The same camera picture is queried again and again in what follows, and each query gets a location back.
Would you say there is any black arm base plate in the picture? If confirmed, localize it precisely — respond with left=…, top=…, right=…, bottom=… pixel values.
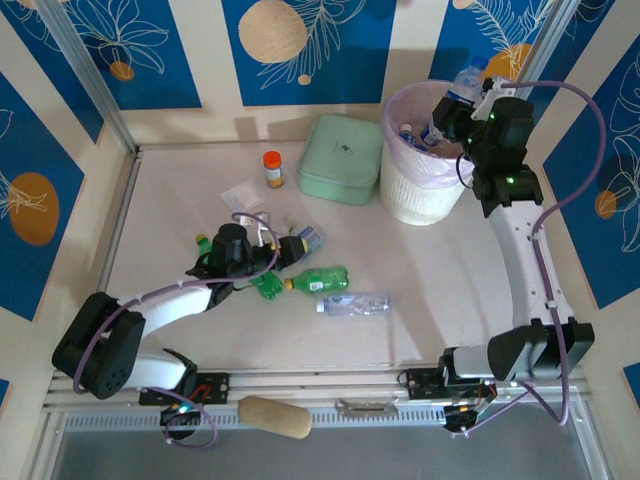
left=398, top=368, right=499, bottom=401
left=138, top=370, right=232, bottom=407

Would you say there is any pink plastic bin liner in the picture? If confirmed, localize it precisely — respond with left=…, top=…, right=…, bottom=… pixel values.
left=381, top=81, right=477, bottom=190

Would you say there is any aluminium frame post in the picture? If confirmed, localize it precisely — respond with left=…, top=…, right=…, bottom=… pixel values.
left=35, top=0, right=140, bottom=155
left=509, top=0, right=586, bottom=101

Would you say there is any small black circuit board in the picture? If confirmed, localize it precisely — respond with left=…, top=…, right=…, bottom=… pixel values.
left=159, top=403, right=197, bottom=427
left=442, top=399, right=496, bottom=435

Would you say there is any flat metal bracket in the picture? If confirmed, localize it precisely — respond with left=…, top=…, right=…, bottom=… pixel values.
left=333, top=397, right=400, bottom=417

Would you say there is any aluminium slotted table rail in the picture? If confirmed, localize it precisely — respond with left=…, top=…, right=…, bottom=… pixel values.
left=42, top=369, right=591, bottom=431

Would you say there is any aluminium table side rail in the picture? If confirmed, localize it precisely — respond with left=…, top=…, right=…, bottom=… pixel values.
left=27, top=149, right=144, bottom=480

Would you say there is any white ribbed bin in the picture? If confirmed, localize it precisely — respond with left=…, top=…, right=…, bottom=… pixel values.
left=378, top=149, right=469, bottom=227

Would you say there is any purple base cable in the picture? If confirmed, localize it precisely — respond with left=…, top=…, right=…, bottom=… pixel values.
left=162, top=394, right=221, bottom=450
left=447, top=375, right=535, bottom=440

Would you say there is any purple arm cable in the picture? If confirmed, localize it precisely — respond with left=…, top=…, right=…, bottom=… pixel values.
left=494, top=79, right=608, bottom=426
left=72, top=212, right=281, bottom=396

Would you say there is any long clear water bottle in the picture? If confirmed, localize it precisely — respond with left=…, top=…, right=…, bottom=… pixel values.
left=314, top=292, right=393, bottom=318

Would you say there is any clear plastic bag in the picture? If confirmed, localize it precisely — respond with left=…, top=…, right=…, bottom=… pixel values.
left=220, top=180, right=267, bottom=211

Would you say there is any thin black cable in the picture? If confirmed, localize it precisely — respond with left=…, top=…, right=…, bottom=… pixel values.
left=455, top=153, right=477, bottom=192

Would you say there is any orange-capped pill bottle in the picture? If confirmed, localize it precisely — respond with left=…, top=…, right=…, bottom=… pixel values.
left=262, top=151, right=286, bottom=190

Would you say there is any mint green zip case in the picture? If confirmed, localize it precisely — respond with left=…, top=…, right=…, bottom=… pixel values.
left=298, top=115, right=385, bottom=206

